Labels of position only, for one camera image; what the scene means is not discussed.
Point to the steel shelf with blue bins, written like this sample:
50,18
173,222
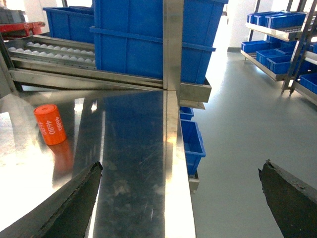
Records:
280,45

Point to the large blue stacked crate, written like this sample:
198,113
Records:
128,37

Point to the blue crate behind left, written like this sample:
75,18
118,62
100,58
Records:
71,23

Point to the steel roller conveyor rack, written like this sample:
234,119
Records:
56,63

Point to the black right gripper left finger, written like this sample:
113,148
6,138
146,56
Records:
65,214

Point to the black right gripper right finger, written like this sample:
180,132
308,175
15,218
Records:
293,203

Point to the blue bin under table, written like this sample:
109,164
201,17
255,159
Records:
193,145

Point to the red metal frame table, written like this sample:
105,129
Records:
20,30

